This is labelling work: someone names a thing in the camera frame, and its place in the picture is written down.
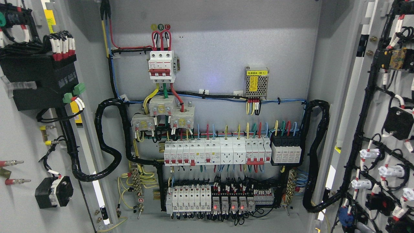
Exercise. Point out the grey cabinet door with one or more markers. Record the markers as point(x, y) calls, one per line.
point(365, 66)
point(21, 138)

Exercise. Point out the grey current transformer upper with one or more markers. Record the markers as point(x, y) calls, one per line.
point(159, 105)

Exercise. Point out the brass ground terminal bar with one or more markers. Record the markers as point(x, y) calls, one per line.
point(137, 189)

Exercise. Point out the lower relay terminal row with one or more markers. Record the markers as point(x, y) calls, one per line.
point(219, 198)

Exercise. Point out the red white main breaker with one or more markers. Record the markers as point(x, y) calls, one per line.
point(163, 66)

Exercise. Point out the white breaker and socket row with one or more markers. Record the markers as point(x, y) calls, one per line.
point(238, 150)

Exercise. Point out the grey current transformer left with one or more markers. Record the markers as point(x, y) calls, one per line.
point(142, 122)

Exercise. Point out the black white surge protector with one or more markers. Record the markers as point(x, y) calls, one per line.
point(286, 150)

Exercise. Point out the metal mesh power supply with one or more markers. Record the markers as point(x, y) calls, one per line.
point(256, 82)

